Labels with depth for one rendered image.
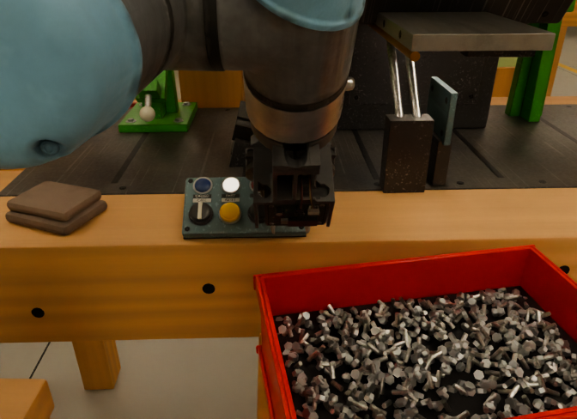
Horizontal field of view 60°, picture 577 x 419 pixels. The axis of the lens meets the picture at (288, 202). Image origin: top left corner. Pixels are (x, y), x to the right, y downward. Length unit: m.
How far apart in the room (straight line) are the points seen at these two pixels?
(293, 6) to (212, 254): 0.39
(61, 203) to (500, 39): 0.55
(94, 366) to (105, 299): 1.00
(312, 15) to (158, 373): 1.54
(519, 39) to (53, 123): 0.54
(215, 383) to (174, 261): 1.07
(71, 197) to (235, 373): 1.11
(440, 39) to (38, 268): 0.54
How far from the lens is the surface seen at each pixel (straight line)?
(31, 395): 0.54
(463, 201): 0.73
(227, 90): 1.15
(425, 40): 0.59
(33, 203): 0.70
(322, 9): 0.28
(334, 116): 0.37
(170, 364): 1.75
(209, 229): 0.60
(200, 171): 0.80
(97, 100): 0.17
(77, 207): 0.67
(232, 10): 0.29
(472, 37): 0.61
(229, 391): 1.64
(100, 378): 1.70
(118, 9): 0.19
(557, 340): 0.56
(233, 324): 0.68
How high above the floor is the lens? 1.22
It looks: 27 degrees down
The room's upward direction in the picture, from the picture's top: straight up
